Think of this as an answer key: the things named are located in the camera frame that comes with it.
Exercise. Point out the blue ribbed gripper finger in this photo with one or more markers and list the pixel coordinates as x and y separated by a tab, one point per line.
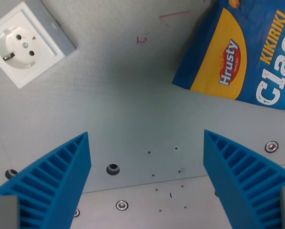
51	181
247	181

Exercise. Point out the silver table bolt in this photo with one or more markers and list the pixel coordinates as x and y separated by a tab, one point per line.
271	146
77	212
122	205

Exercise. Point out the blue Hrusty Kikiriki snack bag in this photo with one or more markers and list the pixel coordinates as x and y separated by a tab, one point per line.
247	55

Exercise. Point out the white wall socket grey box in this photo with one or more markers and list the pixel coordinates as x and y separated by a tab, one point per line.
25	45

